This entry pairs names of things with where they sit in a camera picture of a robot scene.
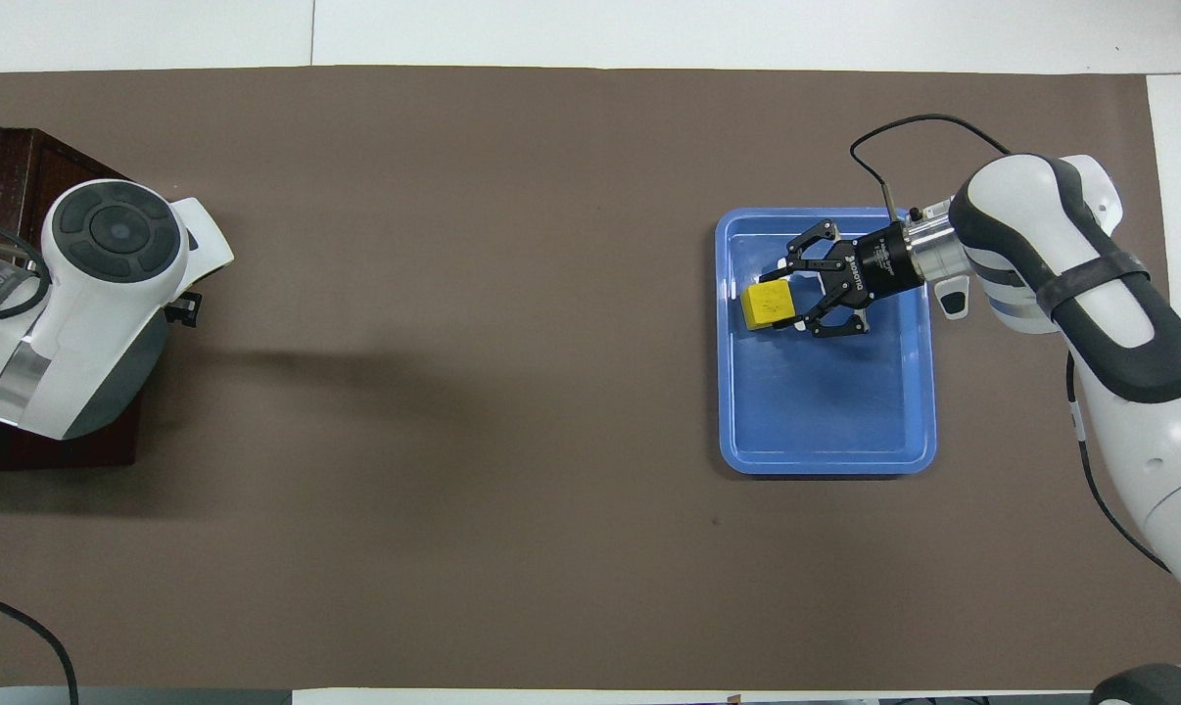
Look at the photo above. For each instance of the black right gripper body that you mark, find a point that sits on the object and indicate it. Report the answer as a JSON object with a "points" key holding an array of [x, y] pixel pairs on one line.
{"points": [[879, 262]]}

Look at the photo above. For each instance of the yellow cube block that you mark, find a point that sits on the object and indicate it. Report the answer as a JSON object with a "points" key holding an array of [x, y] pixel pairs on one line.
{"points": [[769, 305]]}

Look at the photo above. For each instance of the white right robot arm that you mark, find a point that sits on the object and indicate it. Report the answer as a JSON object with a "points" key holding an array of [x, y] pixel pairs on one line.
{"points": [[1031, 206]]}

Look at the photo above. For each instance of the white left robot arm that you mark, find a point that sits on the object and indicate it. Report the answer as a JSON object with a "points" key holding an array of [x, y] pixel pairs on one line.
{"points": [[111, 294]]}

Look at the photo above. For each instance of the blue plastic tray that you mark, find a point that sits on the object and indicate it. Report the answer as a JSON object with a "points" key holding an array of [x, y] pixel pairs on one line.
{"points": [[826, 411]]}

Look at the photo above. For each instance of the dark wooden cabinet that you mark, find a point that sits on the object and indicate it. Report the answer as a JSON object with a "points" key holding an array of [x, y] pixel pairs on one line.
{"points": [[3, 157]]}

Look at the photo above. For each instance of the brown paper table mat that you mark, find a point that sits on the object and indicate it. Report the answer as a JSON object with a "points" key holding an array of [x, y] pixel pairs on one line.
{"points": [[453, 294]]}

